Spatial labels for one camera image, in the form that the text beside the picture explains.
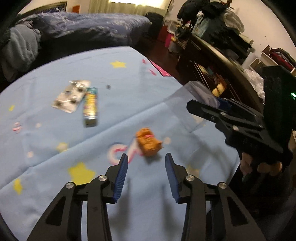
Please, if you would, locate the colourful small tube wrapper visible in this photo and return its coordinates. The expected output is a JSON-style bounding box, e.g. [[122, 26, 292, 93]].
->
[[83, 87, 98, 127]]

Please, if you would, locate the bed with navy duvet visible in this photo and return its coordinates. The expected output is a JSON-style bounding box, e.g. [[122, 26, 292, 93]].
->
[[17, 11, 151, 48]]

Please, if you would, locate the person right hand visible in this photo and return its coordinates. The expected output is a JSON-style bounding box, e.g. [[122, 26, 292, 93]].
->
[[240, 153, 282, 176]]

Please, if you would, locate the red storage box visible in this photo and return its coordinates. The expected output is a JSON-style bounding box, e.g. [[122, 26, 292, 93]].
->
[[158, 25, 174, 48]]

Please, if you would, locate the orange snack piece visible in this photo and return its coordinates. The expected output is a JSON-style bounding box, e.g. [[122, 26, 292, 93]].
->
[[136, 128, 163, 157]]

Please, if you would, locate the green sheer curtain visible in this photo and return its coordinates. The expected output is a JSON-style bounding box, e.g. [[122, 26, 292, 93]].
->
[[88, 0, 170, 16]]

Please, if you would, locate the pile of clothes on chair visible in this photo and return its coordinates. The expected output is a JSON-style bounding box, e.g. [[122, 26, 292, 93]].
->
[[1, 24, 41, 82]]

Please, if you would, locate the light blue patterned tablecloth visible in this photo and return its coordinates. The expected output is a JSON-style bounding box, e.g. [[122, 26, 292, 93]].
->
[[1, 47, 239, 240]]

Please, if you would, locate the dark wooden dresser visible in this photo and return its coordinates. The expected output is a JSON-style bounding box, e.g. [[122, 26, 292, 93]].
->
[[176, 35, 263, 113]]

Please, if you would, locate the clothes pile on dresser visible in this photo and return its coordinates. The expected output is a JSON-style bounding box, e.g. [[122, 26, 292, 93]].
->
[[177, 1, 252, 58]]

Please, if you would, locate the white plastic bag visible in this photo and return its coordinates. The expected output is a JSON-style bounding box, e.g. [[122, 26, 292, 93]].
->
[[243, 69, 265, 102]]

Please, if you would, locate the silver pill blister pack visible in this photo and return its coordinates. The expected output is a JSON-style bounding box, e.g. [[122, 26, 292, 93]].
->
[[52, 80, 91, 113]]

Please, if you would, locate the orange bedside lamp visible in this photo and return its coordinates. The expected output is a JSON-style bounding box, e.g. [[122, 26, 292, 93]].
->
[[72, 5, 80, 13]]

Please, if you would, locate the clear plastic box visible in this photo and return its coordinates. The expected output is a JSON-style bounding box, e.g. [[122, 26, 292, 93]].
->
[[162, 81, 220, 133]]

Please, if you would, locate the black suitcase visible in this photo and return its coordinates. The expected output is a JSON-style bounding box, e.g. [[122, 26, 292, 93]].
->
[[145, 12, 164, 39]]

